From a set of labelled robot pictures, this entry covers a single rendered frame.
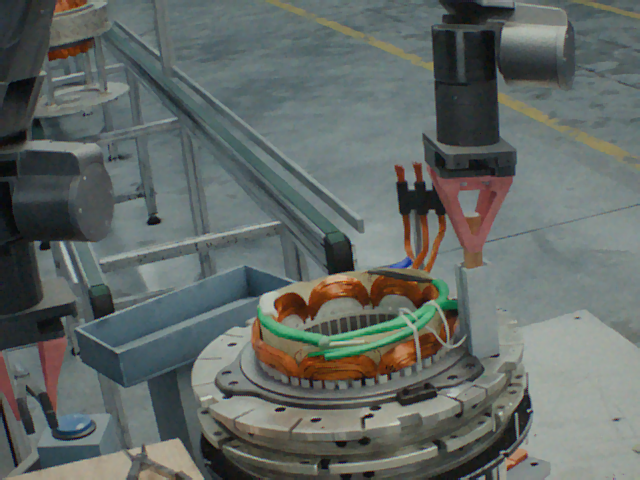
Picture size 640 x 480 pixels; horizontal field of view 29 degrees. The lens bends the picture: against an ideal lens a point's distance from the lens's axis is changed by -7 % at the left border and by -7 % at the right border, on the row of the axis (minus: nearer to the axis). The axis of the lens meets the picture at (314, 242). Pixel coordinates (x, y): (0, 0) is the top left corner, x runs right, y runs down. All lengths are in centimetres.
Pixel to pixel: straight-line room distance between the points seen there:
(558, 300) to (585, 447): 249
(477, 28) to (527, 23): 5
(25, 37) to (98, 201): 13
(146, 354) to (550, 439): 56
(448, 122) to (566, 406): 74
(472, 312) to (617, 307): 289
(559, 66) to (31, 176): 45
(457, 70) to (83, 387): 300
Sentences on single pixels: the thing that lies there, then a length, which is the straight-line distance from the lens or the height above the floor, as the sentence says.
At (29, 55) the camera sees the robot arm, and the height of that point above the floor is 146.
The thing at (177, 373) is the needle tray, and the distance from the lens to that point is 149.
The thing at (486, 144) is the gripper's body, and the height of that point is 130.
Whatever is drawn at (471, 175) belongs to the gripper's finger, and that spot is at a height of 128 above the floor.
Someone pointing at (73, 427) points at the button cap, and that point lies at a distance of 132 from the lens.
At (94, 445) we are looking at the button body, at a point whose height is 103.
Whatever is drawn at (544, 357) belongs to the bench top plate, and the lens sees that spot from 194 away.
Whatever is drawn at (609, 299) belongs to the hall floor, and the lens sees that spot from 413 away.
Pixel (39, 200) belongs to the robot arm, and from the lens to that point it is 93.
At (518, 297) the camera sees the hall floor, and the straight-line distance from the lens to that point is 421.
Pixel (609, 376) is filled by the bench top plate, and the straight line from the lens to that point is 187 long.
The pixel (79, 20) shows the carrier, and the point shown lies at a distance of 403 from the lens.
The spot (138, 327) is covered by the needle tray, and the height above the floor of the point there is 104.
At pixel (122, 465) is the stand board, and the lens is 118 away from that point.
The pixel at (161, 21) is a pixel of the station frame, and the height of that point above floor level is 96.
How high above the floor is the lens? 161
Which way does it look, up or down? 19 degrees down
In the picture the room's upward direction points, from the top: 8 degrees counter-clockwise
